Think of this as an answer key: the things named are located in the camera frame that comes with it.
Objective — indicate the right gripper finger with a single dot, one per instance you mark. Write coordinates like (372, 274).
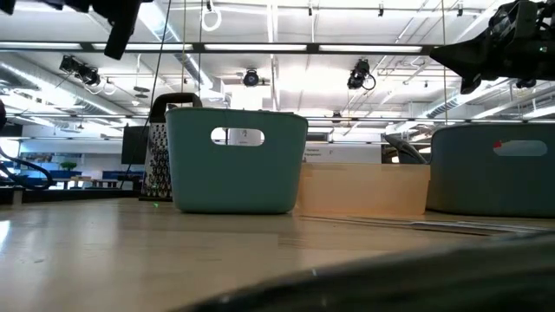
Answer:
(459, 58)

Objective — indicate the black plastic ladle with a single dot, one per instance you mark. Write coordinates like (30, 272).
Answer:
(405, 148)

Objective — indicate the black monitor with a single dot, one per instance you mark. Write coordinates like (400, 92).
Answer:
(134, 145)

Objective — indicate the dark teal plastic bin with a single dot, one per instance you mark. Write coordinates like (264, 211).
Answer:
(477, 186)

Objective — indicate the LED light bar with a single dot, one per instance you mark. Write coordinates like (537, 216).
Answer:
(256, 47)

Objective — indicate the green potted plant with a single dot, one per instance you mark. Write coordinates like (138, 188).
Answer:
(68, 166)

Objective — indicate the orange translucent plastic bin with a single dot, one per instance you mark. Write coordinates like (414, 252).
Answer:
(364, 190)

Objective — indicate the light teal plastic bin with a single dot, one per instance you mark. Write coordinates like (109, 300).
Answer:
(234, 177)

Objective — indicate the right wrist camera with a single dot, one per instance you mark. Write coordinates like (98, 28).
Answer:
(516, 19)

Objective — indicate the black ceiling-mounted camera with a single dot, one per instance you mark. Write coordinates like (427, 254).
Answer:
(80, 69)
(251, 78)
(359, 73)

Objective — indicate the white wall sign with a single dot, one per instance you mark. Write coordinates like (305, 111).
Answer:
(342, 154)

